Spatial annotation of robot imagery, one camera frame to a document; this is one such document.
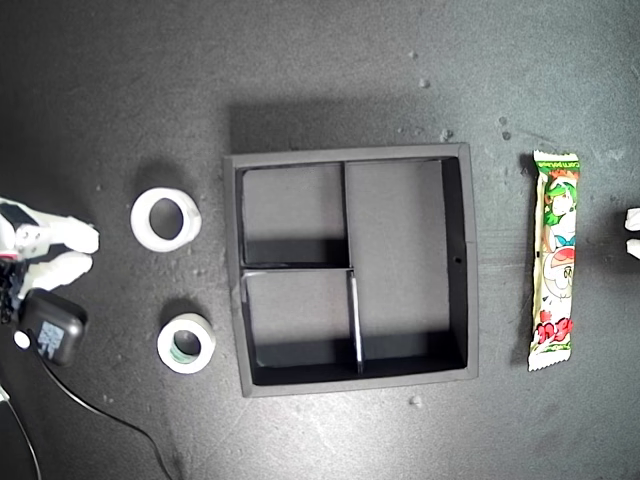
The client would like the plain white tape roll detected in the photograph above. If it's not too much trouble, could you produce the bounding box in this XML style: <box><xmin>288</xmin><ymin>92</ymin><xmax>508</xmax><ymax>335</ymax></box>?
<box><xmin>130</xmin><ymin>187</ymin><xmax>203</xmax><ymax>253</ymax></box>

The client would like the green printed snack bar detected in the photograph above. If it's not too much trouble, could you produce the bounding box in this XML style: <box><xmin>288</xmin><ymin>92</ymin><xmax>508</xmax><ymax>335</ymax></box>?
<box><xmin>527</xmin><ymin>149</ymin><xmax>581</xmax><ymax>373</ymax></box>

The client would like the white tape roll green core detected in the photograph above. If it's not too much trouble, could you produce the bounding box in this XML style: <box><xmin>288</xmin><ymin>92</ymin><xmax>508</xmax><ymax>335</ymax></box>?
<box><xmin>156</xmin><ymin>313</ymin><xmax>217</xmax><ymax>375</ymax></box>

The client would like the black compartment tray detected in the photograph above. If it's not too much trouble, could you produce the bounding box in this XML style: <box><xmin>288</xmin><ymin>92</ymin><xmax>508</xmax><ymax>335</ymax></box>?
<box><xmin>223</xmin><ymin>142</ymin><xmax>481</xmax><ymax>399</ymax></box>

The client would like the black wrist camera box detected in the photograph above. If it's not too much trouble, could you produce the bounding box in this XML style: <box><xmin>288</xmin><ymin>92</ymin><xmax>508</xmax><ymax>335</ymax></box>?
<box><xmin>13</xmin><ymin>288</ymin><xmax>90</xmax><ymax>368</ymax></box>

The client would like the black camera cable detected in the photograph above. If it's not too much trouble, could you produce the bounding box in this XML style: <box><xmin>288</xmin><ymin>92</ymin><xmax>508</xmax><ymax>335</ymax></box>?
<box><xmin>39</xmin><ymin>355</ymin><xmax>179</xmax><ymax>480</ymax></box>

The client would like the thin black cable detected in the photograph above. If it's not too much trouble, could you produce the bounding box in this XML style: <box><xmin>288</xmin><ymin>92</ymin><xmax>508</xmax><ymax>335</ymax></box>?
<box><xmin>0</xmin><ymin>384</ymin><xmax>44</xmax><ymax>480</ymax></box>

